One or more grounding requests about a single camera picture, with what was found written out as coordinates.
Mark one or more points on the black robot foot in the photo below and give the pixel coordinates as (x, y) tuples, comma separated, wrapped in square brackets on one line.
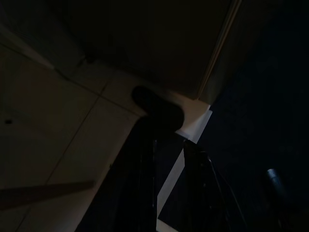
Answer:
[(157, 108)]

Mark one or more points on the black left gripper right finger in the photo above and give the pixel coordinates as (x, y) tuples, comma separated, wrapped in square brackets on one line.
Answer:
[(202, 193)]

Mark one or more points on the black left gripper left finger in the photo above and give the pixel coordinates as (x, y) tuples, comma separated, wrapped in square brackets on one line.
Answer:
[(130, 181)]

